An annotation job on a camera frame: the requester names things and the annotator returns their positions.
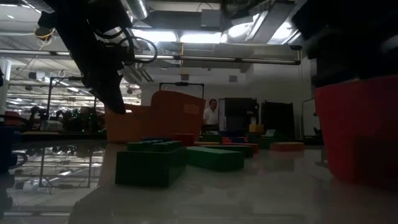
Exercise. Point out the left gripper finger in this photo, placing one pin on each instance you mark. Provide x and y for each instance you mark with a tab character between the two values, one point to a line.
112	96

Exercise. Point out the orange plastic bin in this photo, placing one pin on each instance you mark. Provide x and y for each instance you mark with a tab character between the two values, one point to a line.
155	121

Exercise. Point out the pink plastic tray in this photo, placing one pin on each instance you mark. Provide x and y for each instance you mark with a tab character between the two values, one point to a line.
357	130

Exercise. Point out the long green studded brick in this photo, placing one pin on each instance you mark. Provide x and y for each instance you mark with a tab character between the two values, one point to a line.
149	165
264	141

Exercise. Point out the dark background robot station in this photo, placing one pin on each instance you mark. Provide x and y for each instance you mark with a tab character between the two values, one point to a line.
71	121

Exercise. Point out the white storage box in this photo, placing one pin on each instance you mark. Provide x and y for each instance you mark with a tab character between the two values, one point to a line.
51	125

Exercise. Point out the bright ceiling light panel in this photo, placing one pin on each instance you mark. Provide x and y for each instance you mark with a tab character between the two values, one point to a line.
186	37

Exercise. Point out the dark cabinet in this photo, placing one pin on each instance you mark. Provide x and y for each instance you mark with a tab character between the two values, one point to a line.
239	113
280	119

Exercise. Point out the person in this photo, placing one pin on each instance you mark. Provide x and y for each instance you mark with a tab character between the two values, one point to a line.
211	113

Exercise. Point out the long yellow block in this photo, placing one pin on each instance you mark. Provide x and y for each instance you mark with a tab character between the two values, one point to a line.
206	143

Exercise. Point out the small green block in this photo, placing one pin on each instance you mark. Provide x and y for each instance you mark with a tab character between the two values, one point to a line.
213	137

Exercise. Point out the grey ceiling box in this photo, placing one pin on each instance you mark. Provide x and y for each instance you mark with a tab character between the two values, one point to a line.
211	18

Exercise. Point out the small yellow block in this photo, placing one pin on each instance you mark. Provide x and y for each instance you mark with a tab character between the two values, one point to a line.
256	128

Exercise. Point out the long green block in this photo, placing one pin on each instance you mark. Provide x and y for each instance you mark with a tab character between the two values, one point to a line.
214	158
233	150

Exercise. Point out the long red block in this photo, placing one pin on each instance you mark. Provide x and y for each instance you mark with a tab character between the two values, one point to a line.
256	147

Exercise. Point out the tall black station frame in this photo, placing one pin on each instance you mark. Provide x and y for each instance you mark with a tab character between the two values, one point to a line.
74	78

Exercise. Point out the shiny round duct pipe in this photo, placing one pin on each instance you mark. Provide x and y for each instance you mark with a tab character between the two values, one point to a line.
138	8

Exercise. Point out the low black station frame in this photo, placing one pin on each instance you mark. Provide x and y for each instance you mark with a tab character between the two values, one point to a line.
182	83

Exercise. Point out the small wall sign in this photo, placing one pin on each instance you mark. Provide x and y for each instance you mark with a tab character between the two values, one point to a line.
184	77

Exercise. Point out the silver horizontal frame bar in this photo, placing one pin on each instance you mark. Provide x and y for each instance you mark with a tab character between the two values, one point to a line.
217	58

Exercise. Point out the square wall vent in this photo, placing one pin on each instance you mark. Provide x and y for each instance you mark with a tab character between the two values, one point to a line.
233	78

